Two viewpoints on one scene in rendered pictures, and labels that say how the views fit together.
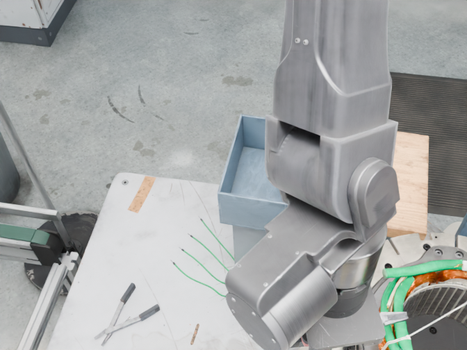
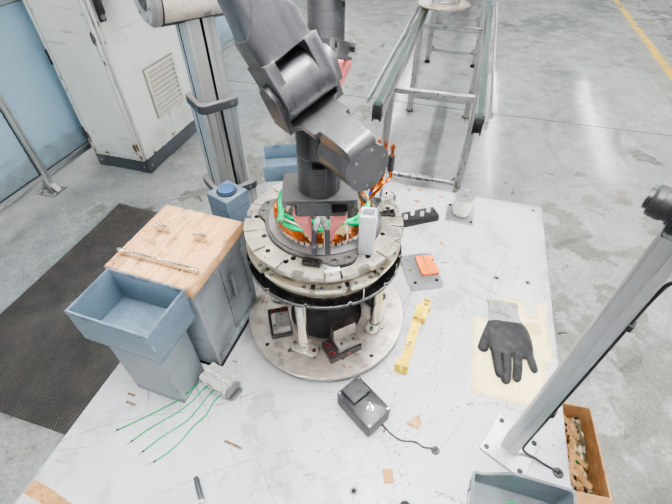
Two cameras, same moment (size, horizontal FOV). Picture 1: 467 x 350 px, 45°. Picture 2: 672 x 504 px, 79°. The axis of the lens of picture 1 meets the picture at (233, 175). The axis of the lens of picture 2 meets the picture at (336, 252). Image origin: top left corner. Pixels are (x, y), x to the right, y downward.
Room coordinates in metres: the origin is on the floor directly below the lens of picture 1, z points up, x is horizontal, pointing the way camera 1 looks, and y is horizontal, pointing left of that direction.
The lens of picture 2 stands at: (0.17, 0.37, 1.62)
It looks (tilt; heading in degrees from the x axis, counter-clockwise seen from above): 45 degrees down; 274
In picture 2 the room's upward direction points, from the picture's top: straight up
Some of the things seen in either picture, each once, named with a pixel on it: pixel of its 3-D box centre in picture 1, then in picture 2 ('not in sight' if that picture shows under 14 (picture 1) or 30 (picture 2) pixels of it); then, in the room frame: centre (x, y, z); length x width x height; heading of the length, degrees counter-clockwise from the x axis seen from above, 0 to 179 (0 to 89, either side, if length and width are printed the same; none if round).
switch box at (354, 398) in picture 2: not in sight; (363, 404); (0.14, 0.00, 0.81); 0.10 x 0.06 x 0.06; 134
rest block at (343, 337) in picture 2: not in sight; (345, 334); (0.18, -0.15, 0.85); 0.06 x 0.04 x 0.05; 31
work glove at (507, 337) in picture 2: not in sight; (507, 338); (-0.21, -0.20, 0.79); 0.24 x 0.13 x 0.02; 77
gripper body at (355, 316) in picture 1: (336, 278); (319, 174); (0.22, -0.08, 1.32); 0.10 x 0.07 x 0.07; 6
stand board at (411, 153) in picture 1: (360, 176); (178, 246); (0.53, -0.20, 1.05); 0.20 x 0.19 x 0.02; 75
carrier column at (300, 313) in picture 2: not in sight; (302, 322); (0.27, -0.13, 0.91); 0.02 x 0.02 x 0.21
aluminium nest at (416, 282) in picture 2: not in sight; (420, 270); (-0.02, -0.41, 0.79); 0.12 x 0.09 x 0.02; 102
